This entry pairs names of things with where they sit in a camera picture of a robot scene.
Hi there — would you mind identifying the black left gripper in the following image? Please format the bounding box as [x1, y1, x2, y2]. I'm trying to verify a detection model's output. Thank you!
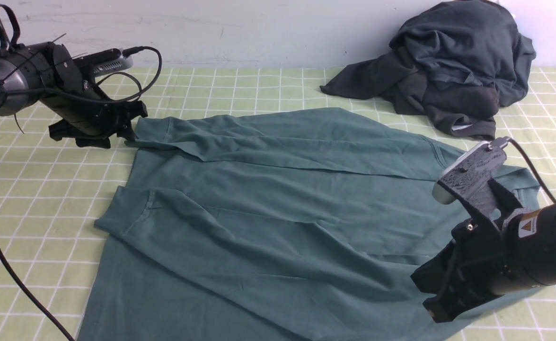
[35, 43, 148, 149]

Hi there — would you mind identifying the dark brown crumpled garment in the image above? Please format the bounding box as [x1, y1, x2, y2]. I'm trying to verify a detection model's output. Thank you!
[320, 47, 499, 141]

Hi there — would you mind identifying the green long sleeve shirt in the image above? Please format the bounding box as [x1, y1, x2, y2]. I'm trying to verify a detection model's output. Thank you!
[78, 108, 537, 341]

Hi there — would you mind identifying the black right camera cable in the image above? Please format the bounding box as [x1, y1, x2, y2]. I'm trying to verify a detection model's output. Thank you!
[507, 137, 556, 204]

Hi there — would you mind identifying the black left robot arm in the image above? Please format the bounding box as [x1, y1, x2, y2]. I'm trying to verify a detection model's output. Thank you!
[0, 42, 148, 149]

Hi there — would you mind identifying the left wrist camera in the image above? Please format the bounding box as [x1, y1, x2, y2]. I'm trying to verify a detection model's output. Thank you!
[72, 48, 133, 78]

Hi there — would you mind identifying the dark teal crumpled shirt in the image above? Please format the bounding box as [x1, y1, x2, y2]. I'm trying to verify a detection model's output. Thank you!
[389, 0, 537, 107]

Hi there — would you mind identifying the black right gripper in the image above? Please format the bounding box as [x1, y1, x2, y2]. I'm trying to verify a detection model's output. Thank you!
[411, 220, 520, 323]

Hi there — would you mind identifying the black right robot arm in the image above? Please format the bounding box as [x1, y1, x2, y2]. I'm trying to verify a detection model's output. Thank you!
[411, 204, 556, 323]

